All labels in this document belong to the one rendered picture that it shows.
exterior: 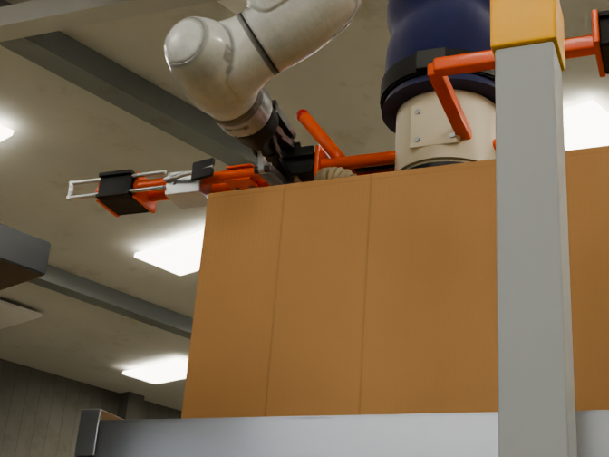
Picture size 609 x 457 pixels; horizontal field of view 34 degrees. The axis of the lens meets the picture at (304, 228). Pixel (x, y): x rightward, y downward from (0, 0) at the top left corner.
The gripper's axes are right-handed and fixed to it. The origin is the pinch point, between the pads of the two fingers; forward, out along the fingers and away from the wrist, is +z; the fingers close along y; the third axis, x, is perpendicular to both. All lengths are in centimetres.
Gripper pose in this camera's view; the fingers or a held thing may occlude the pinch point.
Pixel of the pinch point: (296, 173)
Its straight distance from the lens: 169.9
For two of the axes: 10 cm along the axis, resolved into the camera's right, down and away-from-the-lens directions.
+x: 9.3, -0.8, -3.6
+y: -0.8, 9.1, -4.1
